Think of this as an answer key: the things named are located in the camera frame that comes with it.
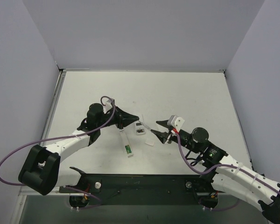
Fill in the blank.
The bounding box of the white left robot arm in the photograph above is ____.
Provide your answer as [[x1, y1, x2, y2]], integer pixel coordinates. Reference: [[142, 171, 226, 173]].
[[18, 103, 140, 195]]

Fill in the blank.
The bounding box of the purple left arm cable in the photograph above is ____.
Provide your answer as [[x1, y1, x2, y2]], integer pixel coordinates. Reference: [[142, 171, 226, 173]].
[[0, 95, 116, 186]]

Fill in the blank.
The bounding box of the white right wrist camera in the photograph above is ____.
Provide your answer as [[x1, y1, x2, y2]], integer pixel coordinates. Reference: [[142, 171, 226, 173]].
[[167, 115, 185, 132]]

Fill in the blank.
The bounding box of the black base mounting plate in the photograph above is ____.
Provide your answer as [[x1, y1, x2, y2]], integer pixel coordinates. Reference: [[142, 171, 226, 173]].
[[59, 174, 218, 207]]

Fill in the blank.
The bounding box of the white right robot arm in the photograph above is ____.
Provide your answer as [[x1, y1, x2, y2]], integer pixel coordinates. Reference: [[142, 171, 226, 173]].
[[151, 117, 280, 224]]

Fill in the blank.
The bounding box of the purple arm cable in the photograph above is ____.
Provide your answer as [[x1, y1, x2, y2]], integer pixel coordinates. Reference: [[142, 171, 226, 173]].
[[176, 130, 280, 212], [0, 95, 116, 186]]

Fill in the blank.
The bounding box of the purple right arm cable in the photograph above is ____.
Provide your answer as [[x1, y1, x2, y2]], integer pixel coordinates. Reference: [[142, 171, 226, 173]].
[[176, 130, 280, 212]]

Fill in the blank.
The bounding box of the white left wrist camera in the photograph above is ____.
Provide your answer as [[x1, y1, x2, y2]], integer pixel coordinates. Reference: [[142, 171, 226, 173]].
[[104, 98, 115, 112]]

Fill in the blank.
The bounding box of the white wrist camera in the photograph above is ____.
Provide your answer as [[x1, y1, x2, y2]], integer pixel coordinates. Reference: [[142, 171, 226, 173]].
[[167, 115, 185, 132], [104, 98, 115, 112]]

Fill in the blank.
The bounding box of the white battery cover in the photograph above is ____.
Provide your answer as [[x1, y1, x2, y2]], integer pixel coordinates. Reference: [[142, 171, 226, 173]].
[[145, 139, 155, 147]]

